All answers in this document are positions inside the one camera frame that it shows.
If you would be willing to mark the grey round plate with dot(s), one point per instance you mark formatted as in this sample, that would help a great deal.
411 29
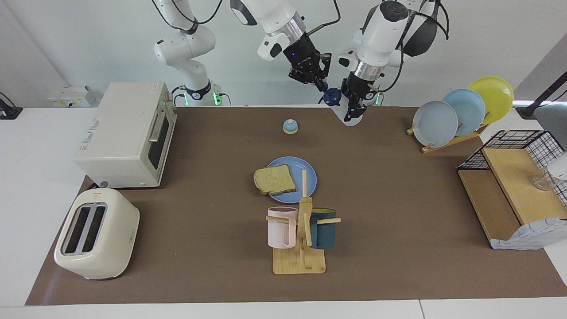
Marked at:
434 126

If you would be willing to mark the blue wooden call bell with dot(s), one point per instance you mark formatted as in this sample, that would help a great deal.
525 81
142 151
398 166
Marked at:
290 127

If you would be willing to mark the toasted bread slice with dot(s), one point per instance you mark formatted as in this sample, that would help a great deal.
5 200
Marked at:
274 179

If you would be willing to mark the teal mug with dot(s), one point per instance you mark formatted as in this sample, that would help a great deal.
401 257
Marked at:
325 235

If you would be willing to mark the pink mug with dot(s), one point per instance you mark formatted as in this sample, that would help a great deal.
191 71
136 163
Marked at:
280 232

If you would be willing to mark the yellow round plate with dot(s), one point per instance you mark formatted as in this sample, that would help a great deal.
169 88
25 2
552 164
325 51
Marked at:
496 97

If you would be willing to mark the white blue checkered cloth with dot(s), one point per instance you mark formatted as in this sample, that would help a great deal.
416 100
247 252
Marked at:
531 235

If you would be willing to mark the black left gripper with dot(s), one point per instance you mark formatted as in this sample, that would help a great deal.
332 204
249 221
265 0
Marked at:
359 86

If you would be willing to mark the wooden plate rack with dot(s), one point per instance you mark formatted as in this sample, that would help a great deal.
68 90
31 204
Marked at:
447 144

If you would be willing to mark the two-tier wooden shelf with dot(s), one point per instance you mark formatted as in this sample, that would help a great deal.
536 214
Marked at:
514 181

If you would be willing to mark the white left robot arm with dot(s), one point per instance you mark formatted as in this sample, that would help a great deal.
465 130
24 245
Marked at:
383 31

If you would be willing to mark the light blue round plate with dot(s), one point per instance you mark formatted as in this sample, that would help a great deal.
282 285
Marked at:
469 108

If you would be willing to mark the clear glass cup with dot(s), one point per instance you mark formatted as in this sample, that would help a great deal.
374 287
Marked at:
541 181

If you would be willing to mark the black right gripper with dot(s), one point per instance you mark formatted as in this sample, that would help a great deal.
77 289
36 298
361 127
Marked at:
303 53

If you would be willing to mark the brown table mat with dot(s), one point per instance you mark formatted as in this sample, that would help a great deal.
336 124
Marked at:
199 266

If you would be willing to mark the white power socket box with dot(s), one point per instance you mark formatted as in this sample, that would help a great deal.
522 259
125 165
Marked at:
66 96

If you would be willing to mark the wooden mug rack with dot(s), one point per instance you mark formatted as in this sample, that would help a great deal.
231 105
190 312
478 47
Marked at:
299 263

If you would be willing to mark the white bottle dark blue cap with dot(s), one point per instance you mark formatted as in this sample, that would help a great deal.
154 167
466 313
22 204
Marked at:
331 97

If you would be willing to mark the grey rounded object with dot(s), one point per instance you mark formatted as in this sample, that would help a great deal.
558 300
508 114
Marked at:
553 119

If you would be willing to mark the white toaster oven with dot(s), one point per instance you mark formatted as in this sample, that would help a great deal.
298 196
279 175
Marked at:
119 141

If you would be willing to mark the black clamp mount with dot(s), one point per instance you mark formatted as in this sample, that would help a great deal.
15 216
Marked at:
9 110

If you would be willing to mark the cream two-slot toaster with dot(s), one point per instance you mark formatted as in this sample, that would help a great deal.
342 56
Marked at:
115 235

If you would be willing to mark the white rounded object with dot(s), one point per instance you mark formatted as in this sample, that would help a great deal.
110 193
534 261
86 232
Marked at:
560 168

